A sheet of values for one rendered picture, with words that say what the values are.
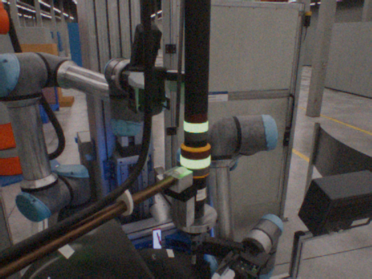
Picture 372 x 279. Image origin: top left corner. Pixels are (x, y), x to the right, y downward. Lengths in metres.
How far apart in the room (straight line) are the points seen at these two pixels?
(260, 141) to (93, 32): 0.74
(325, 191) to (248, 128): 0.37
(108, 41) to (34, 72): 0.38
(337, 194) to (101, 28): 1.04
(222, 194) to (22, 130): 0.63
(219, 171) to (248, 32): 1.71
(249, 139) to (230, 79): 1.55
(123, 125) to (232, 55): 1.75
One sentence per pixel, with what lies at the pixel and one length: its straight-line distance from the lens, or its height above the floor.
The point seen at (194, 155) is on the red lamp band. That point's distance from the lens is 0.41.
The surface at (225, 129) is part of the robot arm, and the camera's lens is 0.88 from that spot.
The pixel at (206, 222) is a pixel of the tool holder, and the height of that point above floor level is 1.46.
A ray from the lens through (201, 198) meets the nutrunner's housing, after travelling 0.45.
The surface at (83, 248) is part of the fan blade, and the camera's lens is 0.53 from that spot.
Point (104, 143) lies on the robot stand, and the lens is 1.31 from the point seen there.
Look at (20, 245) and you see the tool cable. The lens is 0.30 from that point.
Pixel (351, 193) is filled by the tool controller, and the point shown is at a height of 1.23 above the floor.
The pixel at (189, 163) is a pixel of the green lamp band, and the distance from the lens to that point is 0.42.
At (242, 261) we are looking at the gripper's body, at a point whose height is 1.20.
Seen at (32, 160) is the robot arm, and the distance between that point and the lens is 1.03.
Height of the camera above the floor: 1.72
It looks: 19 degrees down
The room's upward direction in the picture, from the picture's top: straight up
